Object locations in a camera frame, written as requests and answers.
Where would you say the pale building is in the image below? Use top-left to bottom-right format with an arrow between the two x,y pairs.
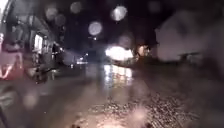
154,9 -> 224,65

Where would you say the dark building with lit windows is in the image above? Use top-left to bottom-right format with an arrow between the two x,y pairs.
0,0 -> 65,82

